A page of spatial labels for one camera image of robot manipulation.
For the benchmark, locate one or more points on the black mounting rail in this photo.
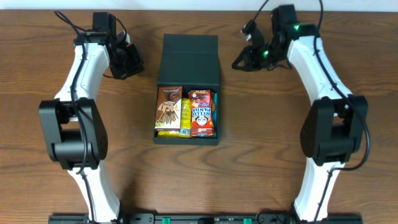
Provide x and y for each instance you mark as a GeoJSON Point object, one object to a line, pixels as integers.
{"type": "Point", "coordinates": [148, 218]}

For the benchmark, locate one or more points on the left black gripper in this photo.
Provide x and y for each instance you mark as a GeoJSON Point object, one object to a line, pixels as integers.
{"type": "Point", "coordinates": [128, 66]}

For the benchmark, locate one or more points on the black gift box with lid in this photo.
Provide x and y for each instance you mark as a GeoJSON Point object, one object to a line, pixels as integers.
{"type": "Point", "coordinates": [191, 62]}

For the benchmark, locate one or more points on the brown Pocky box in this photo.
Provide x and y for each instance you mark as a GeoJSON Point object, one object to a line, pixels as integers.
{"type": "Point", "coordinates": [168, 109]}

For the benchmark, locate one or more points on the yellow Hacks candy bag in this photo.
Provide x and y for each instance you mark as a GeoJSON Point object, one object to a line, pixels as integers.
{"type": "Point", "coordinates": [185, 126]}

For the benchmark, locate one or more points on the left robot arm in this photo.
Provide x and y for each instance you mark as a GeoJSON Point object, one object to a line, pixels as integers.
{"type": "Point", "coordinates": [74, 133]}

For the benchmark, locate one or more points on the teal Chunkies cookie box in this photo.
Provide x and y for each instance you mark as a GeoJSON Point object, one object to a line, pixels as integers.
{"type": "Point", "coordinates": [214, 113]}

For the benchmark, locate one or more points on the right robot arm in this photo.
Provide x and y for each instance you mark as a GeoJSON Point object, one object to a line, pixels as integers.
{"type": "Point", "coordinates": [335, 126]}

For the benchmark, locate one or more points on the red Hello Panda box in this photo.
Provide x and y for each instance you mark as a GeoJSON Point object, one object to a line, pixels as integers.
{"type": "Point", "coordinates": [202, 124]}

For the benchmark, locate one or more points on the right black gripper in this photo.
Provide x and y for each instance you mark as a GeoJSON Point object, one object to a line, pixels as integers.
{"type": "Point", "coordinates": [249, 59]}

